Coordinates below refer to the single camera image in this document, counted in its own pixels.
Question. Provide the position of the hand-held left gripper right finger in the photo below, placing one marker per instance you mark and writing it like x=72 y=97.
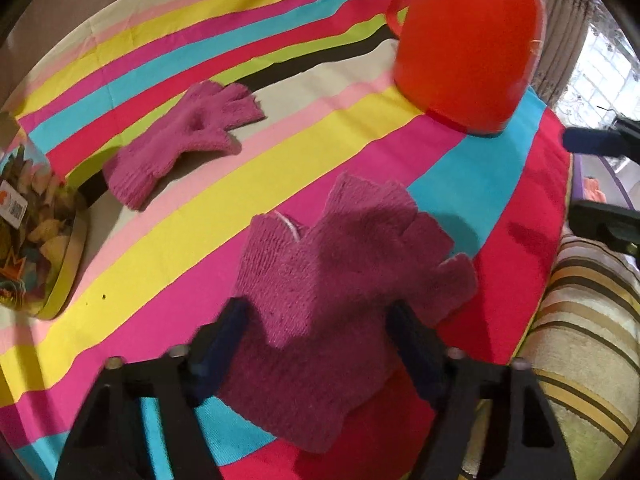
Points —
x=415 y=355

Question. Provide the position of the colourful striped tablecloth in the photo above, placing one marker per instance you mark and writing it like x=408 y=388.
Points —
x=250 y=185

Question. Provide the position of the purple storage box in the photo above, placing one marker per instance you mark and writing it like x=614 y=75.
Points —
x=580 y=180

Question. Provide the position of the beige curtain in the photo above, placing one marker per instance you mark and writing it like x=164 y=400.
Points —
x=560 y=25

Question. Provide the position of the magenta knit glove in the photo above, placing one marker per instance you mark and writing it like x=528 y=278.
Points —
x=190 y=125
x=340 y=285

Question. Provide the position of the striped plush cushion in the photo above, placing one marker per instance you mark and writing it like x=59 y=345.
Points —
x=585 y=335

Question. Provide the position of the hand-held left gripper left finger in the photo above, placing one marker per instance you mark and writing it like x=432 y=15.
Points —
x=225 y=340

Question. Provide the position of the white lace curtain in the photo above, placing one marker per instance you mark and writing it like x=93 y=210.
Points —
x=600 y=80

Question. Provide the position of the printed metal tin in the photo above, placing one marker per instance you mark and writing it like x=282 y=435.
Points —
x=40 y=230

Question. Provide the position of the red thermos jug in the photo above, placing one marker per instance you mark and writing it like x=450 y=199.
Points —
x=465 y=45

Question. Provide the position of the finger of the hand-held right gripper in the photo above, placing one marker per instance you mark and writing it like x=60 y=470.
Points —
x=605 y=222
x=600 y=140

